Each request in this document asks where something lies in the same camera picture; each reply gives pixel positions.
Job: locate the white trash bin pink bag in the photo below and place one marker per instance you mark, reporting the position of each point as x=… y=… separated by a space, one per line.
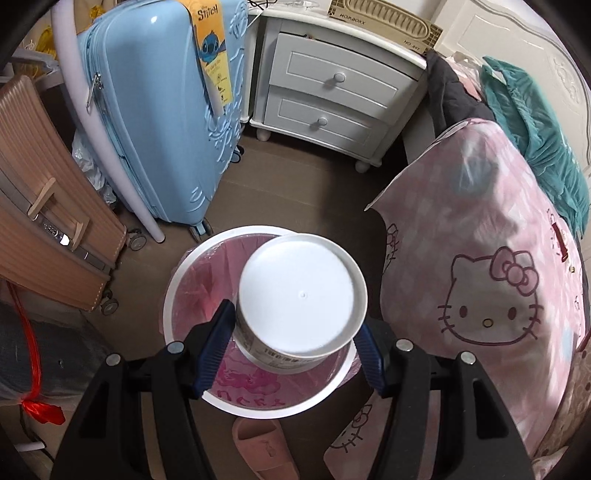
x=198 y=295

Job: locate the dark garment on bed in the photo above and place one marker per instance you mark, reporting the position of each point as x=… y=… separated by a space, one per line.
x=450 y=106

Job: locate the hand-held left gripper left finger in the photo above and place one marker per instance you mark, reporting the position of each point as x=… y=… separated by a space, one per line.
x=214 y=346

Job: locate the yellow plastic bag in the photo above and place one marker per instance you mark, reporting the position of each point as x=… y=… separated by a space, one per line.
x=46 y=44

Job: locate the pink checked cartoon blanket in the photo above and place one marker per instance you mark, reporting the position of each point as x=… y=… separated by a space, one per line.
x=485 y=207

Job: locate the teal blanket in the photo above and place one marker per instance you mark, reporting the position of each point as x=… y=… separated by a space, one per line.
x=545 y=138

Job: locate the white nightstand with drawers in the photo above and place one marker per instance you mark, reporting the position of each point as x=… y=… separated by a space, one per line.
x=323 y=110

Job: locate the beige folding crate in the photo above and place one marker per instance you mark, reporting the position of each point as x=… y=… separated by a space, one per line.
x=383 y=18

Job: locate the pink slipper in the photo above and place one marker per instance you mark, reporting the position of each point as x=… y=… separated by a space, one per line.
x=263 y=452

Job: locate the yellow suitcase tag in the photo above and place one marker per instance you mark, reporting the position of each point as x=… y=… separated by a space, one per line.
x=210 y=55

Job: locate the brown spotted plush cloth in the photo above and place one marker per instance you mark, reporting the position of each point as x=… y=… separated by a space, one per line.
x=572 y=406

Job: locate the clear plastic bag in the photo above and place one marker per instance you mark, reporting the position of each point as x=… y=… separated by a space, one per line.
x=90 y=170

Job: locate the dark red ribbon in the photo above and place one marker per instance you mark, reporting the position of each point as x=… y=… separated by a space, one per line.
x=561 y=240

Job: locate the white carved bed headboard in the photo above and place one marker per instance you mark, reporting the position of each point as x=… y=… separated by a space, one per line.
x=508 y=27

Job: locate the white plastic tub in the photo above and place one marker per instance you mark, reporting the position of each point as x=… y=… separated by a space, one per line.
x=300 y=295

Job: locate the rose gold ribbed suitcase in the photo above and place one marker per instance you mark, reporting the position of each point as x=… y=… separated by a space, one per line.
x=37 y=184

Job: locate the light blue hard suitcase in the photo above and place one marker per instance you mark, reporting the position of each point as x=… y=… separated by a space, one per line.
x=152 y=129

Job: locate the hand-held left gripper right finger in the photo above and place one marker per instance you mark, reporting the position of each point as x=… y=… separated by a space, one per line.
x=371 y=360

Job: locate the white metal pole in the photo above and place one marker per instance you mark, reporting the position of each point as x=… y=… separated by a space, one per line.
x=92 y=115

